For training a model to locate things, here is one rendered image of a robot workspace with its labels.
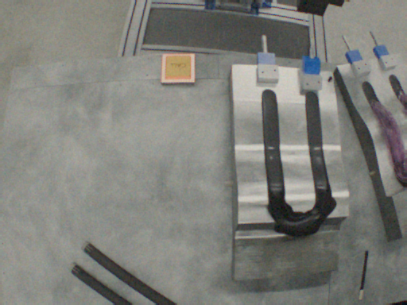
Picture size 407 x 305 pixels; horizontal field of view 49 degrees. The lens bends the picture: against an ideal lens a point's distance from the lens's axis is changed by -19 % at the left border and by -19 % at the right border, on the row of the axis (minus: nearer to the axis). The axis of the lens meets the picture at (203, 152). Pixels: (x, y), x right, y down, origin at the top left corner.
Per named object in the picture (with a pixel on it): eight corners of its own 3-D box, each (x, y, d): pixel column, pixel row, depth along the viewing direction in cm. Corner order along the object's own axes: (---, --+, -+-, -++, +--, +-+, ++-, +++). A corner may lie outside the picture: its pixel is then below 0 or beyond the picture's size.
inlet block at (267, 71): (252, 40, 128) (254, 31, 123) (271, 41, 128) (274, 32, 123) (256, 86, 125) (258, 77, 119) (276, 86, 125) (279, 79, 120)
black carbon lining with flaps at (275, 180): (257, 91, 124) (262, 76, 114) (319, 95, 124) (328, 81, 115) (261, 241, 115) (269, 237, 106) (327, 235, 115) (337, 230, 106)
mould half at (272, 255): (229, 78, 132) (233, 56, 119) (324, 84, 133) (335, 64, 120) (231, 280, 119) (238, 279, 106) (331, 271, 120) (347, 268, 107)
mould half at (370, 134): (332, 73, 134) (341, 57, 123) (396, 59, 137) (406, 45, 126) (387, 242, 122) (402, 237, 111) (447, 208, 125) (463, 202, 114)
